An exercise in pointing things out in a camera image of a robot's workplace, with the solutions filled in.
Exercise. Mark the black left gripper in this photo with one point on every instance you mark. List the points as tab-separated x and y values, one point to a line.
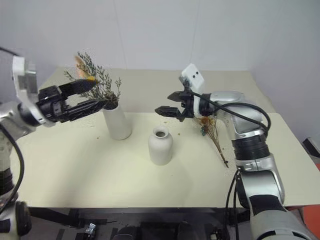
51	103

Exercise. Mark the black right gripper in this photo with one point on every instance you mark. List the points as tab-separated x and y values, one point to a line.
187	103

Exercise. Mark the green sprig flower bouquet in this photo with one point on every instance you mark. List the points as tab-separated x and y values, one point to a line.
111	96

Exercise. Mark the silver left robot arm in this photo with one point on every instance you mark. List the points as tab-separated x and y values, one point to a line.
10	112

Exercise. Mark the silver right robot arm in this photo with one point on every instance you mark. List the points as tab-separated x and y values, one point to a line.
250	111

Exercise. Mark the dried orange flower bouquet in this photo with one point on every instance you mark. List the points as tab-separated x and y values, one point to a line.
208	125

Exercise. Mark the short white vase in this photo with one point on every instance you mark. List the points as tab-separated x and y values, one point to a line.
160	150

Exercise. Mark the tall white vase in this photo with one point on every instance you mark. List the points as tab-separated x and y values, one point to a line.
118	125

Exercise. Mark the small metal clip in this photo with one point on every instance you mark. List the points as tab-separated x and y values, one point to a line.
91	228

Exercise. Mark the dark rounded shape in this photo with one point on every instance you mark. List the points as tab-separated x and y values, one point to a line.
127	233

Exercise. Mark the dark grey box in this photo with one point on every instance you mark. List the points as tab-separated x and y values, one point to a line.
312	147

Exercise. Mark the red object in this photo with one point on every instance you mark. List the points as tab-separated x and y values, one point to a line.
317	168

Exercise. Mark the orange panel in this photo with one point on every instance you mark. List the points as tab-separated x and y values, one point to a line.
310	215

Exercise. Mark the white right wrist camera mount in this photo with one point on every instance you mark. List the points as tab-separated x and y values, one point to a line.
196	77

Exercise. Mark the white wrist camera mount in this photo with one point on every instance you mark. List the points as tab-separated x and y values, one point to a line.
23	85
196	77

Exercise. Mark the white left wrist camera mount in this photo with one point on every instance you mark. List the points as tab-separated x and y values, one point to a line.
23	85

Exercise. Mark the black table frame bar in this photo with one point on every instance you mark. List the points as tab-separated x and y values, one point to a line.
150	213

